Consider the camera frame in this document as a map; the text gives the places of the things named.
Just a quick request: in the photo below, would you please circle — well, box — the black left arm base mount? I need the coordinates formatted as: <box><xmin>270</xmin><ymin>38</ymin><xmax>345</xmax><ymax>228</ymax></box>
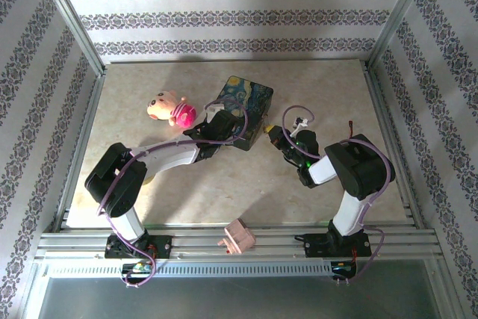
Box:
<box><xmin>104</xmin><ymin>235</ymin><xmax>173</xmax><ymax>260</ymax></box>

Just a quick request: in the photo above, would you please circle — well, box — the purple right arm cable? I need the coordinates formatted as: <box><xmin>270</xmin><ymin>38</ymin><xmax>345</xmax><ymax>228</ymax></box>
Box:
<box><xmin>282</xmin><ymin>105</ymin><xmax>396</xmax><ymax>286</ymax></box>

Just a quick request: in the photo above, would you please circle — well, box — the pink wooden block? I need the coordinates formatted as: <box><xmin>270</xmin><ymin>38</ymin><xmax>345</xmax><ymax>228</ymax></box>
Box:
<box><xmin>217</xmin><ymin>217</ymin><xmax>258</xmax><ymax>255</ymax></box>

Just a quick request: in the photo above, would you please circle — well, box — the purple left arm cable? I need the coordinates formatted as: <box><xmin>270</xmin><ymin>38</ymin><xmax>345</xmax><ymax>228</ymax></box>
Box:
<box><xmin>96</xmin><ymin>98</ymin><xmax>249</xmax><ymax>290</ymax></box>

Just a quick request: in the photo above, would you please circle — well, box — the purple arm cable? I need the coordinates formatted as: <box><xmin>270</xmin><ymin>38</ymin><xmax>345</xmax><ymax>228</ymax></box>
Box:
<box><xmin>282</xmin><ymin>105</ymin><xmax>396</xmax><ymax>286</ymax></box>
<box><xmin>96</xmin><ymin>98</ymin><xmax>249</xmax><ymax>290</ymax></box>

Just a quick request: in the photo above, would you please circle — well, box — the pink striped plush toy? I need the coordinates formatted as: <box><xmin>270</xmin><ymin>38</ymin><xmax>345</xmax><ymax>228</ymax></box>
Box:
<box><xmin>146</xmin><ymin>90</ymin><xmax>198</xmax><ymax>129</ymax></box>

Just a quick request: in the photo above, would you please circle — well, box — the slotted grey cable duct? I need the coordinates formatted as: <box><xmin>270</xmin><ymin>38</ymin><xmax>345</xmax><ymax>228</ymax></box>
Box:
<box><xmin>46</xmin><ymin>261</ymin><xmax>333</xmax><ymax>279</ymax></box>

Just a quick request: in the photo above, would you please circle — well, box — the aluminium frame post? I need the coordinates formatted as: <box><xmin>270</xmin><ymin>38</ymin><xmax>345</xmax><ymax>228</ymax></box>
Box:
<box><xmin>32</xmin><ymin>0</ymin><xmax>106</xmax><ymax>75</ymax></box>
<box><xmin>367</xmin><ymin>0</ymin><xmax>438</xmax><ymax>70</ymax></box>

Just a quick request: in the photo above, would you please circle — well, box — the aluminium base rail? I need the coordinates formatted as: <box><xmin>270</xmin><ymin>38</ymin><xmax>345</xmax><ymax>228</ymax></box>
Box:
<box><xmin>35</xmin><ymin>226</ymin><xmax>440</xmax><ymax>260</ymax></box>

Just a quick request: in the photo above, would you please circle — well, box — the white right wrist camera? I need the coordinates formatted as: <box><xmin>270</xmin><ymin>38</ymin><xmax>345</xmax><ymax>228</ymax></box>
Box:
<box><xmin>290</xmin><ymin>116</ymin><xmax>311</xmax><ymax>137</ymax></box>

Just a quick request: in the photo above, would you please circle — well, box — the starry night painted box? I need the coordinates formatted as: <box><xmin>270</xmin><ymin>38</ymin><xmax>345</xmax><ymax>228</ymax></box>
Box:
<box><xmin>208</xmin><ymin>75</ymin><xmax>275</xmax><ymax>152</ymax></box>

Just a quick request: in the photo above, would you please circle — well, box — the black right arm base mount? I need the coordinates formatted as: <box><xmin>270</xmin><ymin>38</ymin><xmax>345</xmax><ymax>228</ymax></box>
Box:
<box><xmin>294</xmin><ymin>232</ymin><xmax>371</xmax><ymax>259</ymax></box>

